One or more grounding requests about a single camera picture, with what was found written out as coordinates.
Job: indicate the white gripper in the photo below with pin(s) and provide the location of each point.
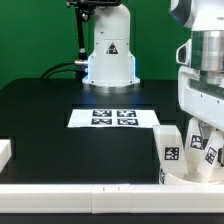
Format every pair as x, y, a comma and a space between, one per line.
205, 107

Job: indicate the paper sheet with tags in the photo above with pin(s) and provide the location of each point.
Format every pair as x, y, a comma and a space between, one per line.
112, 118

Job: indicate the white U-shaped obstacle fence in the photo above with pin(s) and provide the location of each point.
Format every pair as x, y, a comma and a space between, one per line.
111, 198

